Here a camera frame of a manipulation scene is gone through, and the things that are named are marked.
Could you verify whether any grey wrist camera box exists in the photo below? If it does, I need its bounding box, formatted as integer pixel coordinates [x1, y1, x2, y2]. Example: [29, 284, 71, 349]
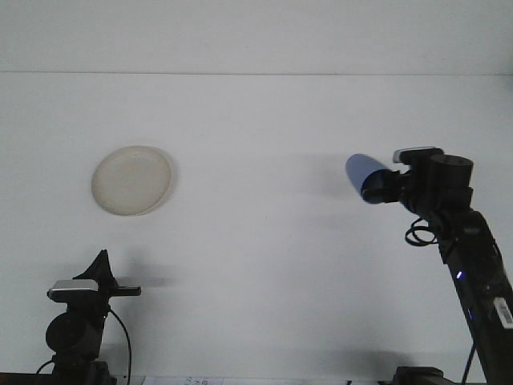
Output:
[393, 147, 445, 164]
[46, 279, 100, 304]

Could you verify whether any pale round plate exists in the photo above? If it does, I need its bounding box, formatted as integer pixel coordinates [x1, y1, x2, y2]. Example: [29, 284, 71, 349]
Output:
[91, 145, 174, 217]

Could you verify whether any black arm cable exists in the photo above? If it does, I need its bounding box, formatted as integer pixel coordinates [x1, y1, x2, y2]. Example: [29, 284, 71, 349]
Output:
[404, 215, 479, 385]
[107, 307, 132, 380]

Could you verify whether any pale blue cup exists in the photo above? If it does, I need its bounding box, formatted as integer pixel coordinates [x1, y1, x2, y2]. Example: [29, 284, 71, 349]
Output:
[345, 153, 402, 206]

